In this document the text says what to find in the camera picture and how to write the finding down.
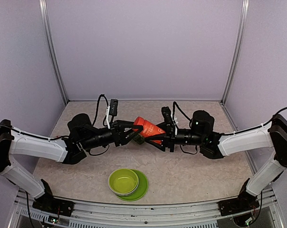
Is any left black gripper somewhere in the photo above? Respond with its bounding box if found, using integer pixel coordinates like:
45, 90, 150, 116
81, 120, 143, 150

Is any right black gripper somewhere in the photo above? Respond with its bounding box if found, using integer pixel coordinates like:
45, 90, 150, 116
145, 121, 205, 152

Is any red pill bottle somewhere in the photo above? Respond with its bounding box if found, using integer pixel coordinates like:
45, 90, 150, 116
134, 116, 165, 144

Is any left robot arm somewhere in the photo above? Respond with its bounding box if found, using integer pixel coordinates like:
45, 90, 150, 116
0, 113, 143, 211

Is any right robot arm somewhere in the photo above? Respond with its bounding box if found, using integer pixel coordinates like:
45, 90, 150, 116
145, 107, 287, 211

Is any green bowl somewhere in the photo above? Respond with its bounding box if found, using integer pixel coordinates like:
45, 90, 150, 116
108, 169, 139, 196

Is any green plate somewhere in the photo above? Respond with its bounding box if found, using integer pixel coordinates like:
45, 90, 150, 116
117, 169, 149, 201

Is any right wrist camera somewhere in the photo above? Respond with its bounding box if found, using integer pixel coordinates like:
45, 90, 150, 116
161, 106, 173, 125

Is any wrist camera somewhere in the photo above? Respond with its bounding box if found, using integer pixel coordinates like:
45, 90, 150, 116
161, 106, 173, 125
109, 99, 118, 116

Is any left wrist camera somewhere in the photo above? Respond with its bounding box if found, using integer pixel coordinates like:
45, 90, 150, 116
109, 99, 118, 116

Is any right camera cable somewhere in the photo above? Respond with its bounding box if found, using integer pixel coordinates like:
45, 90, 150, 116
172, 101, 194, 122

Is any camera cable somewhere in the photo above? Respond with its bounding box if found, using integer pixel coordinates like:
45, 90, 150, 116
172, 101, 194, 122
91, 94, 110, 126

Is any left camera cable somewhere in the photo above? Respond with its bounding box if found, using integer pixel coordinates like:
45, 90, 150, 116
91, 94, 110, 126

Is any front aluminium rail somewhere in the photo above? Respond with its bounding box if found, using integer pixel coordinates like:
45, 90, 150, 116
8, 189, 284, 228

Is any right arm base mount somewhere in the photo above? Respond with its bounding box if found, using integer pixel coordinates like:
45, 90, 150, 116
218, 179, 260, 216

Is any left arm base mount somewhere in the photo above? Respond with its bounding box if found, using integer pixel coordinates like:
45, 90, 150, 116
32, 179, 74, 217

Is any right aluminium frame post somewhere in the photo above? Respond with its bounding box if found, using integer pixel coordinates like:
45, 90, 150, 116
221, 0, 249, 105

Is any aluminium frame post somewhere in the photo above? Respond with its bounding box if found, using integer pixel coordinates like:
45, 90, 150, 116
39, 0, 69, 106
221, 0, 249, 105

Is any left aluminium frame post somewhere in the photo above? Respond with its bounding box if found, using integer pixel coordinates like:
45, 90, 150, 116
39, 0, 69, 106

